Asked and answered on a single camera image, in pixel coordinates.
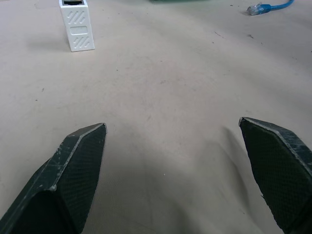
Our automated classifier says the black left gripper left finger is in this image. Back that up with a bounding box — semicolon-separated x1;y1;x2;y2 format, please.
0;122;107;234

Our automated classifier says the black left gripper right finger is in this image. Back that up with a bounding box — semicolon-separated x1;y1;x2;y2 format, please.
238;117;312;234

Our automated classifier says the white ethernet coupler block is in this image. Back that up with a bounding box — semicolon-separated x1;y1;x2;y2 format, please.
58;0;95;53

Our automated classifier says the blue Ethernet cable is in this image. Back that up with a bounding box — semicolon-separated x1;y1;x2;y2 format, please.
246;0;295;17

